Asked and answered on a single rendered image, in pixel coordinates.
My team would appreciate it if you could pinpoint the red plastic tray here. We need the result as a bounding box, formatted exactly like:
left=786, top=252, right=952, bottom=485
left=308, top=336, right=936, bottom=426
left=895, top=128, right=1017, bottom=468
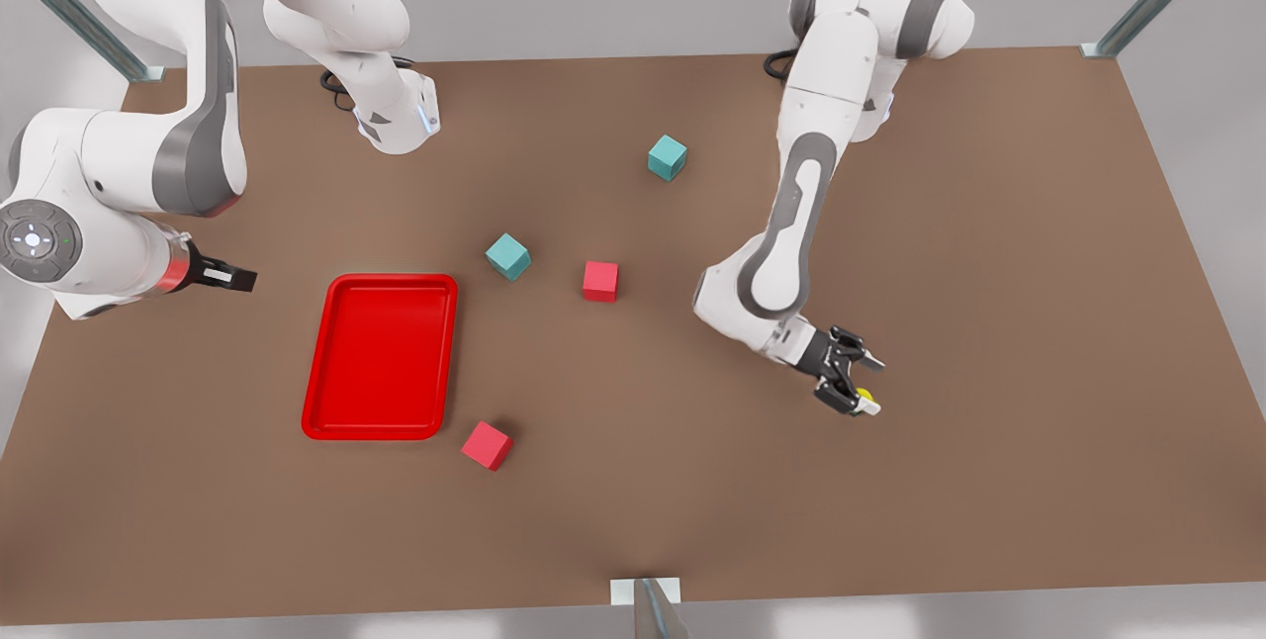
left=301, top=272, right=461, bottom=442

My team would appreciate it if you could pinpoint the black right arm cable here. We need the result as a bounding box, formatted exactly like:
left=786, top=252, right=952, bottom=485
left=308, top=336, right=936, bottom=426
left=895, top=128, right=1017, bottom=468
left=318, top=54, right=418, bottom=114

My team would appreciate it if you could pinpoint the red cube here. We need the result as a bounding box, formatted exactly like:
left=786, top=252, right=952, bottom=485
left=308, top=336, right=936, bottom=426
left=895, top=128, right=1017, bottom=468
left=460, top=419, right=514, bottom=473
left=582, top=259, right=621, bottom=305

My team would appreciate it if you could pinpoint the teal cube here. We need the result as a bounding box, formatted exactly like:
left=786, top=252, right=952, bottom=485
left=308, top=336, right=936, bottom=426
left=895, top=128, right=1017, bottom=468
left=484, top=231, right=533, bottom=283
left=647, top=134, right=689, bottom=183

